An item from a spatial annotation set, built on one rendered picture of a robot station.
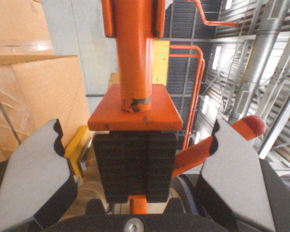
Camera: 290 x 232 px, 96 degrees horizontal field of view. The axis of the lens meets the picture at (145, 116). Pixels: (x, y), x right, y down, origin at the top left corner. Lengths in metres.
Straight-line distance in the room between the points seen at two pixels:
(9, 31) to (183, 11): 10.69
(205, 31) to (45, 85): 11.45
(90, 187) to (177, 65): 10.94
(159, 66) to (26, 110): 7.38
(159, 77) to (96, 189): 7.49
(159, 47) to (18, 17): 6.84
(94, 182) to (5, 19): 0.76
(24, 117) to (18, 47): 0.66
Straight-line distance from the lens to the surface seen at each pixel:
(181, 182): 0.29
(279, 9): 5.94
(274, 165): 2.52
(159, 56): 7.47
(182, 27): 11.09
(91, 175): 0.20
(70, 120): 0.29
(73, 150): 0.27
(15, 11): 0.91
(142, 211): 0.19
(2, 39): 0.81
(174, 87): 11.32
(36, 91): 0.22
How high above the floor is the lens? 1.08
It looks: 2 degrees up
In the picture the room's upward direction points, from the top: 90 degrees clockwise
